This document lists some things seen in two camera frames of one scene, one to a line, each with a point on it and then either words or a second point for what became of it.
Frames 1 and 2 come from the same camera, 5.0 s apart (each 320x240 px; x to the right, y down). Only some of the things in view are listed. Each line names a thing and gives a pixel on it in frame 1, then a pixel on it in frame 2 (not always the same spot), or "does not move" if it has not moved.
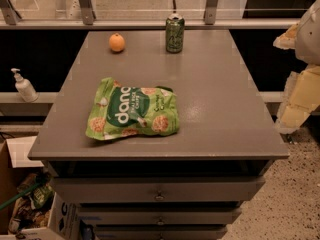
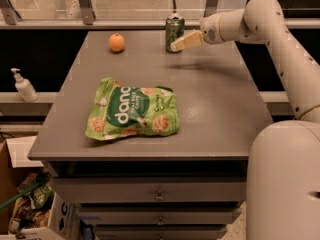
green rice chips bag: [122, 110] does not move
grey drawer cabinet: [188, 185] does not move
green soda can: [175, 33] does not move
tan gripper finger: [301, 98] -> [211, 34]
